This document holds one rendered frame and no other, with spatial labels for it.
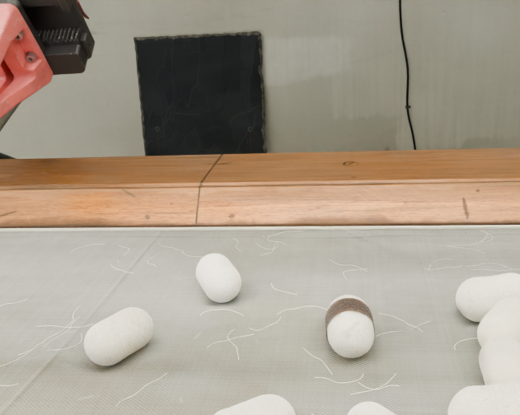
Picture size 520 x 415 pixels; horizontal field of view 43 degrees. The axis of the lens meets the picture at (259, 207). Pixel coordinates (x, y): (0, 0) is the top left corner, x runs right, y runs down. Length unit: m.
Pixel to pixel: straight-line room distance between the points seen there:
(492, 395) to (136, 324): 0.15
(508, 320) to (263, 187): 0.22
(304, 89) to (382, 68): 0.28
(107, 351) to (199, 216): 0.19
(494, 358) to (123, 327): 0.16
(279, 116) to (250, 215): 1.94
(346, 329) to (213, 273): 0.09
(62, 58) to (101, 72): 1.99
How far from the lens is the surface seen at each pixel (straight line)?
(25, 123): 2.64
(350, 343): 0.29
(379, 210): 0.45
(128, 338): 0.30
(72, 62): 0.50
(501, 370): 0.27
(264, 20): 2.35
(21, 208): 0.51
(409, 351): 0.31
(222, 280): 0.34
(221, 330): 0.33
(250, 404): 0.24
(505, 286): 0.33
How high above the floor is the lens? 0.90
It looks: 18 degrees down
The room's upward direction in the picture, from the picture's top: 3 degrees counter-clockwise
